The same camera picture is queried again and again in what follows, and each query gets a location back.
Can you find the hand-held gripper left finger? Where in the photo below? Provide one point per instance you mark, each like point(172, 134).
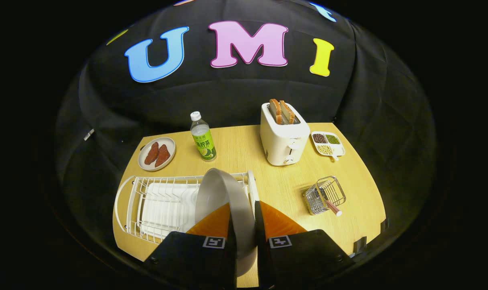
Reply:
point(195, 262)

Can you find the pile of yellow beans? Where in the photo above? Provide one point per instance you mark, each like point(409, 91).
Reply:
point(324, 149)

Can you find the red meat slice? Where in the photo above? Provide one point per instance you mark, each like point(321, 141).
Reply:
point(151, 153)
point(162, 156)

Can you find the white toaster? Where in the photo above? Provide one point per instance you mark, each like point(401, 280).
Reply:
point(282, 141)

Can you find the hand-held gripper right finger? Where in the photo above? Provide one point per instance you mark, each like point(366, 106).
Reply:
point(300, 262)

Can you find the green label drink bottle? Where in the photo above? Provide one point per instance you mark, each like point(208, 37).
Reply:
point(203, 141)

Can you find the small grey dish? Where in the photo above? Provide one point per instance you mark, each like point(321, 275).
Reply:
point(169, 145)

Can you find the white divided dish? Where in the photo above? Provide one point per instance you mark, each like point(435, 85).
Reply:
point(338, 150)

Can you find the pile of dark beans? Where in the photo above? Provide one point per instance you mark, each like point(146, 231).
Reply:
point(319, 138)

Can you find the beige round plate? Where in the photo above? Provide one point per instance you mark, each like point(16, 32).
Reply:
point(216, 193)

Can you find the pile of green beans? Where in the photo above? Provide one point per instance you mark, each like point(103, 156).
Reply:
point(332, 139)

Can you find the black backdrop cloth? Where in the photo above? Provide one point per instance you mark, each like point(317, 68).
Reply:
point(228, 96)

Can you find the silver clip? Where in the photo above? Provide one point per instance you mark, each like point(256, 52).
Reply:
point(89, 134)

